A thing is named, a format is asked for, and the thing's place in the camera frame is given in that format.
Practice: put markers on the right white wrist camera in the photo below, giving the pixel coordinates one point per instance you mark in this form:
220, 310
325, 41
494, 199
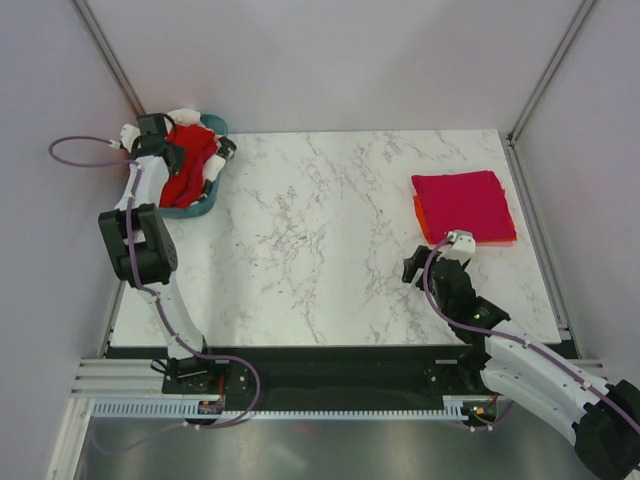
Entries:
461, 246

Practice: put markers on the folded magenta t shirt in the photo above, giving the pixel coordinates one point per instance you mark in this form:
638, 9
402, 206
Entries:
473, 201

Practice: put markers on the red t shirt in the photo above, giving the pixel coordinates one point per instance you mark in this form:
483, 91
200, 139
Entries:
199, 145

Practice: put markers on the white and black garment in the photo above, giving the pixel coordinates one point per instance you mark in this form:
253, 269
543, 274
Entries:
226, 150

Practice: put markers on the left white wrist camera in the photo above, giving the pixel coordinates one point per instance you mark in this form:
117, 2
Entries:
128, 134

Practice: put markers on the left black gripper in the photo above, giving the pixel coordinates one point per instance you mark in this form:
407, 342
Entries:
179, 153

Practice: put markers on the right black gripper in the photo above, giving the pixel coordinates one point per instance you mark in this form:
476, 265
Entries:
410, 265

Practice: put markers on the teal plastic laundry basket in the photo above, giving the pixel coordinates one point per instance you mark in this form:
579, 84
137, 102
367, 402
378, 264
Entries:
205, 203

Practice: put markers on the aluminium front rail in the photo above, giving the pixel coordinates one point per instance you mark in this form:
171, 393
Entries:
116, 378

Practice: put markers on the aluminium frame post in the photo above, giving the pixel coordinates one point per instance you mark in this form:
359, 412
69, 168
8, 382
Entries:
103, 46
561, 52

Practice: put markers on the left aluminium frame post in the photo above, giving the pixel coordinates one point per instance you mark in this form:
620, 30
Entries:
103, 46

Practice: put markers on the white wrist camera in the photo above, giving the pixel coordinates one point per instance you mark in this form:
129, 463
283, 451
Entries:
461, 246
128, 134

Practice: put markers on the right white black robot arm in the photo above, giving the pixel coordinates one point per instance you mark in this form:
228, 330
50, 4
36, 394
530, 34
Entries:
598, 418

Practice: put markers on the right aluminium frame post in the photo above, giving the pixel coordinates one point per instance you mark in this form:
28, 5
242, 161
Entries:
561, 52

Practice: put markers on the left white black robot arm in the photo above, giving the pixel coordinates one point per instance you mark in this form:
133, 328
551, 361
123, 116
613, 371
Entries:
143, 254

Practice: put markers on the white shirt in basket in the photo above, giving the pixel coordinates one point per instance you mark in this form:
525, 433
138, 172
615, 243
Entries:
187, 117

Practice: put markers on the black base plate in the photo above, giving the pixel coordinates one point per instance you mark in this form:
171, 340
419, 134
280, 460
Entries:
346, 379

